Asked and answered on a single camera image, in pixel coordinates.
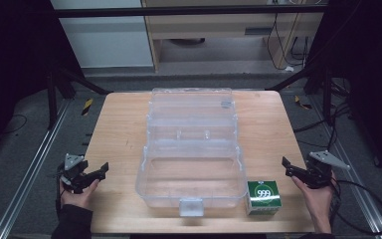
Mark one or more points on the black horizontal frame bar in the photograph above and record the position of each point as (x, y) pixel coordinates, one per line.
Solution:
(179, 11)

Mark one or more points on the clear plastic storage box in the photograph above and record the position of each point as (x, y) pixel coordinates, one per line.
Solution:
(191, 149)

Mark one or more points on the person's right hand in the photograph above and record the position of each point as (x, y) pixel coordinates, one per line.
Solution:
(315, 199)

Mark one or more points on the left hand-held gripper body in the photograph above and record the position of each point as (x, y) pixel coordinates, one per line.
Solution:
(74, 167)

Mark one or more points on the white cabinet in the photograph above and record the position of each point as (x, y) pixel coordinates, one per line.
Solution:
(106, 40)

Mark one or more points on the metal floor rail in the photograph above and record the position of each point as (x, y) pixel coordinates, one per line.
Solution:
(30, 172)
(354, 179)

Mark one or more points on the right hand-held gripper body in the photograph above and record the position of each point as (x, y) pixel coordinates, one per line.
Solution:
(321, 171)

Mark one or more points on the dark curtain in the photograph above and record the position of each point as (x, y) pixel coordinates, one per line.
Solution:
(13, 59)
(371, 66)

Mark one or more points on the black metal stand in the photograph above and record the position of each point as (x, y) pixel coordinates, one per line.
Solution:
(326, 96)
(51, 99)

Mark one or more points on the green and white medicine box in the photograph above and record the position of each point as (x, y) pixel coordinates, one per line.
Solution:
(263, 196)

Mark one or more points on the person's left hand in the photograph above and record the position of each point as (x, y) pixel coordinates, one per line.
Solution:
(79, 197)

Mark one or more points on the yellow and black tape strip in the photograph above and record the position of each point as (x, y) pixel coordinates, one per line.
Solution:
(302, 104)
(87, 106)

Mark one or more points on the white plug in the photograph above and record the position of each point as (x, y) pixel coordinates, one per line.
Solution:
(288, 68)

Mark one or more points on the light wooden desk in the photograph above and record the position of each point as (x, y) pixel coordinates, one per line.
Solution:
(212, 26)

